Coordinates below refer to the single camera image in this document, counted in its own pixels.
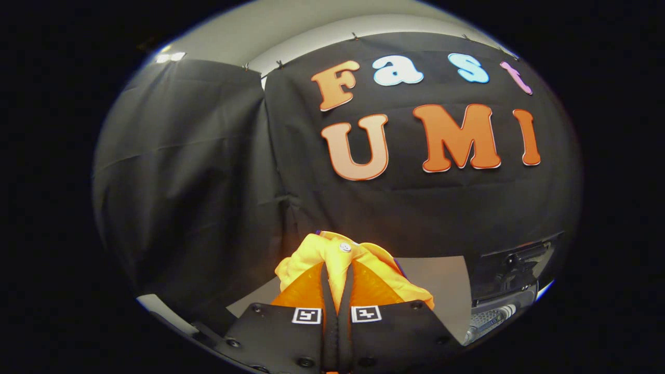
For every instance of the black backdrop cloth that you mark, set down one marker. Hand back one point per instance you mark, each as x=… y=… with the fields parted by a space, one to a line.
x=208 y=182

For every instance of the ceiling strip light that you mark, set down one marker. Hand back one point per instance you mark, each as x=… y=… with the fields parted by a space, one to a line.
x=170 y=56

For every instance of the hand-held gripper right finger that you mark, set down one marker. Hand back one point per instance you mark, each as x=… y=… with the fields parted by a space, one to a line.
x=400 y=335

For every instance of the orange garment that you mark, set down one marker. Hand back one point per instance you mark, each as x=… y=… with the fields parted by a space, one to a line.
x=311 y=254

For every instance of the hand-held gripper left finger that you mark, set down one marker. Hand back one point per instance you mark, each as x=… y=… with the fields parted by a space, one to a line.
x=280 y=337

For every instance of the grey cabinet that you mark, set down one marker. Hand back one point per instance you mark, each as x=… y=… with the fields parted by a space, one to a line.
x=441 y=291

